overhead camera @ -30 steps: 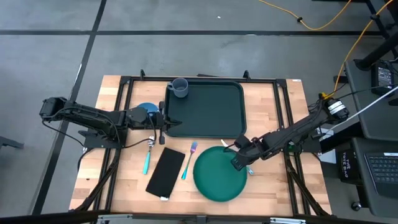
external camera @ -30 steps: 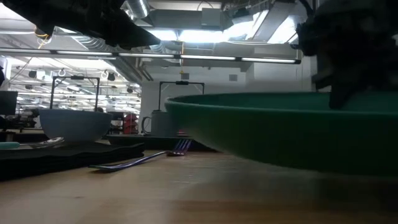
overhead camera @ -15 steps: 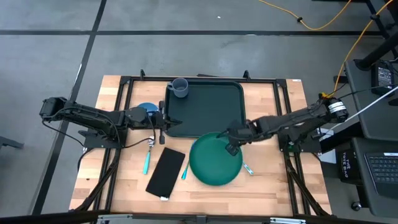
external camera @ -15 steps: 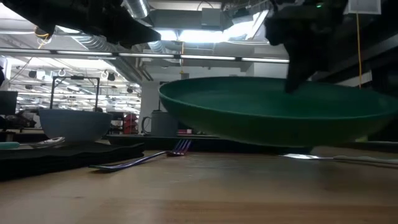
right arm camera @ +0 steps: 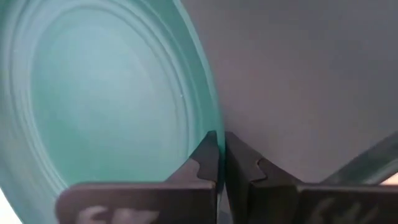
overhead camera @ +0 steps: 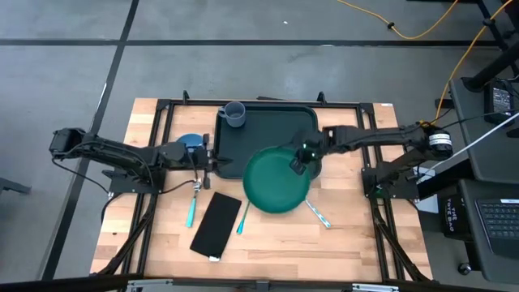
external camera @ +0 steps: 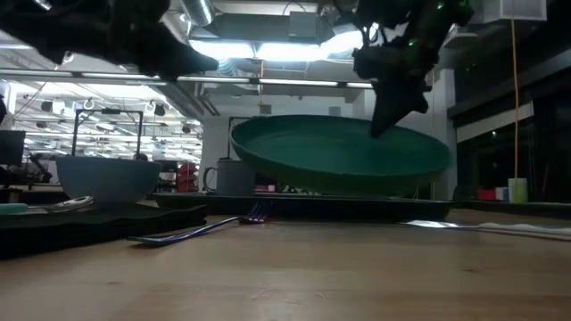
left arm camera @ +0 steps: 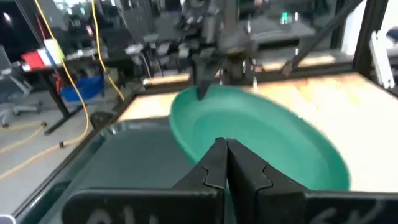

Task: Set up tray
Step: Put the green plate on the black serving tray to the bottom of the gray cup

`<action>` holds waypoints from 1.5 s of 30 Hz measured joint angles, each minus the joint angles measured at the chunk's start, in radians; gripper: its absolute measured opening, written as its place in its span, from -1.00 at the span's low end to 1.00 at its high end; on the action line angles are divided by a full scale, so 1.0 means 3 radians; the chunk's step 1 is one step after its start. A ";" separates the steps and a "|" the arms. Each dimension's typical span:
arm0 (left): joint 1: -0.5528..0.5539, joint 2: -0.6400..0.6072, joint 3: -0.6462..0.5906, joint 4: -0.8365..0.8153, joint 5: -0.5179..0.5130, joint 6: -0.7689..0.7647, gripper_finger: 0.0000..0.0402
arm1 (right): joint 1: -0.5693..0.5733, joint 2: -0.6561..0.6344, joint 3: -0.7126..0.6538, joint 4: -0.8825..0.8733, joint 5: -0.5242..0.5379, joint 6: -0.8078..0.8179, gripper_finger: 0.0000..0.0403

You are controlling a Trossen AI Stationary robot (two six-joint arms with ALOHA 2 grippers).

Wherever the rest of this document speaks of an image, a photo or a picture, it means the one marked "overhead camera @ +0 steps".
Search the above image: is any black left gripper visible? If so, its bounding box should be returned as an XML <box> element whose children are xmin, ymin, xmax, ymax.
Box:
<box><xmin>184</xmin><ymin>132</ymin><xmax>235</xmax><ymax>191</ymax></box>

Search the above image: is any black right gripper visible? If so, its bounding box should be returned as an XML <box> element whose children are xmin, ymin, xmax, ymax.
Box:
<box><xmin>288</xmin><ymin>127</ymin><xmax>331</xmax><ymax>177</ymax></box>

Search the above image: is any green plate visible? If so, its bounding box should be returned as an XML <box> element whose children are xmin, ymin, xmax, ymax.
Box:
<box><xmin>242</xmin><ymin>145</ymin><xmax>313</xmax><ymax>215</ymax></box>

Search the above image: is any blue bowl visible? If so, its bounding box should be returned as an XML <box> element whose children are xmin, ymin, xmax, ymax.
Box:
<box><xmin>175</xmin><ymin>133</ymin><xmax>206</xmax><ymax>154</ymax></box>

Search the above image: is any grey mug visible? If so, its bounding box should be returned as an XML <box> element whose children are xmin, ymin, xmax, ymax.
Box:
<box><xmin>217</xmin><ymin>101</ymin><xmax>247</xmax><ymax>129</ymax></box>

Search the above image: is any knife with teal handle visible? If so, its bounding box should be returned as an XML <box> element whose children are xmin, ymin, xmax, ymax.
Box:
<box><xmin>303</xmin><ymin>198</ymin><xmax>332</xmax><ymax>230</ymax></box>

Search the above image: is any spoon with teal handle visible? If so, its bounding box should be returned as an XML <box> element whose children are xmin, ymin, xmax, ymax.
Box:
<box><xmin>185</xmin><ymin>178</ymin><xmax>204</xmax><ymax>230</ymax></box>

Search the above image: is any fork with teal handle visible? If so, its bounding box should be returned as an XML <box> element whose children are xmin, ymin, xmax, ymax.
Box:
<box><xmin>235</xmin><ymin>200</ymin><xmax>253</xmax><ymax>236</ymax></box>

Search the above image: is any black cloth napkin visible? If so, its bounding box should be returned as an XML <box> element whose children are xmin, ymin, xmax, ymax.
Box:
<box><xmin>189</xmin><ymin>191</ymin><xmax>243</xmax><ymax>263</ymax></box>

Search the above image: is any dark green tray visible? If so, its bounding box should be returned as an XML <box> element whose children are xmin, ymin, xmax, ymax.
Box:
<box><xmin>212</xmin><ymin>104</ymin><xmax>324</xmax><ymax>181</ymax></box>

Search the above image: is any black tote bag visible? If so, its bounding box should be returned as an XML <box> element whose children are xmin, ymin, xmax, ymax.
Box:
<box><xmin>439</xmin><ymin>193</ymin><xmax>472</xmax><ymax>241</ymax></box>

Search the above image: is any black crossbar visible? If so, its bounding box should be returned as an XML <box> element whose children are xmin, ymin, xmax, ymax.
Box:
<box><xmin>0</xmin><ymin>273</ymin><xmax>519</xmax><ymax>292</ymax></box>

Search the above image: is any grey desk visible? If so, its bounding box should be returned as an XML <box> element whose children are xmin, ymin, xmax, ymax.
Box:
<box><xmin>448</xmin><ymin>76</ymin><xmax>519</xmax><ymax>285</ymax></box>

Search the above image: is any grey metal foot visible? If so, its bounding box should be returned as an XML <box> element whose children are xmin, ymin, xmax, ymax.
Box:
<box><xmin>0</xmin><ymin>176</ymin><xmax>33</xmax><ymax>196</ymax></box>

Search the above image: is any grey laptop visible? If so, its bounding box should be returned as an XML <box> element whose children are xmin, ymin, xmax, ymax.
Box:
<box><xmin>474</xmin><ymin>197</ymin><xmax>519</xmax><ymax>260</ymax></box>

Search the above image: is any black power adapter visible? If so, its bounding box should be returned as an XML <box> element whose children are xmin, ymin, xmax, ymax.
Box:
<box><xmin>483</xmin><ymin>79</ymin><xmax>517</xmax><ymax>126</ymax></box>

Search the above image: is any black stand leg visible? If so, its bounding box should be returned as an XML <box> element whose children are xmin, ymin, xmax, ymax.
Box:
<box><xmin>461</xmin><ymin>0</ymin><xmax>519</xmax><ymax>93</ymax></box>

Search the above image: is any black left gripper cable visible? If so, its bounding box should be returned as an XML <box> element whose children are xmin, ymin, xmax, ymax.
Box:
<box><xmin>158</xmin><ymin>178</ymin><xmax>200</xmax><ymax>195</ymax></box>

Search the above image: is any black aluminium table frame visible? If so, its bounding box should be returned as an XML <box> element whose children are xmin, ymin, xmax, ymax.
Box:
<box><xmin>91</xmin><ymin>89</ymin><xmax>434</xmax><ymax>285</ymax></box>

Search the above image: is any silver bracket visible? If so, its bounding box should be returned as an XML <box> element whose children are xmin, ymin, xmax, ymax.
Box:
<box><xmin>124</xmin><ymin>278</ymin><xmax>176</xmax><ymax>292</ymax></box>
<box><xmin>350</xmin><ymin>282</ymin><xmax>401</xmax><ymax>292</ymax></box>

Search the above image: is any yellow cable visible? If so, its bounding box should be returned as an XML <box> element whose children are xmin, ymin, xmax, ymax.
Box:
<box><xmin>416</xmin><ymin>0</ymin><xmax>515</xmax><ymax>135</ymax></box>
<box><xmin>335</xmin><ymin>0</ymin><xmax>461</xmax><ymax>41</ymax></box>

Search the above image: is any white cable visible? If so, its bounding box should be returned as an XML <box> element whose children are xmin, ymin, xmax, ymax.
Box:
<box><xmin>420</xmin><ymin>109</ymin><xmax>519</xmax><ymax>176</ymax></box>

